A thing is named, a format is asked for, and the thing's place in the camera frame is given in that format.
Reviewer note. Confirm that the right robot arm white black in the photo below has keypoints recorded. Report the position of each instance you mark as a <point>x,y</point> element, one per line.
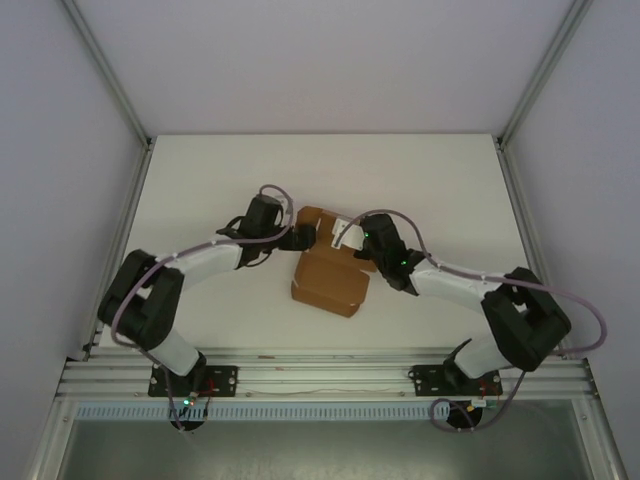
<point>450,285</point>

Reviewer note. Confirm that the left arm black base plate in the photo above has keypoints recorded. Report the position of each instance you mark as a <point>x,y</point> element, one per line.
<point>225,380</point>

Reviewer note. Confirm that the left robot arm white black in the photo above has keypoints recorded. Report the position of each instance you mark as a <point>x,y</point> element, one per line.
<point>210,260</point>

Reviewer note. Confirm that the aluminium mounting rail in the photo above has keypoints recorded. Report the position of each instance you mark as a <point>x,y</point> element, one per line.
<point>325,380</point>

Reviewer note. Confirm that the brown paper box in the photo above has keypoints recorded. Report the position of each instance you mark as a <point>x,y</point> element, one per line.
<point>325,280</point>

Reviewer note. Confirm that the small board with yellow connector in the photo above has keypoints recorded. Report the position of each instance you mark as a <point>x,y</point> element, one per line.
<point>479,404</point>

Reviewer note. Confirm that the aluminium table side rail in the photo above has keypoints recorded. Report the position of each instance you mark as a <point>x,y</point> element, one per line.
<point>525,225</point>
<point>125,225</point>

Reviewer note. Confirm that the aluminium frame post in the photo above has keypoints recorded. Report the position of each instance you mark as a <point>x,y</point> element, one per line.
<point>545,75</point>
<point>110,75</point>

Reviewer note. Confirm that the small board with green light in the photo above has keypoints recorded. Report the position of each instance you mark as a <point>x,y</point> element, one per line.
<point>189,399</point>

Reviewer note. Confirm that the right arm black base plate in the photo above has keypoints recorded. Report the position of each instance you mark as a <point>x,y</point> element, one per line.
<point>425,380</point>

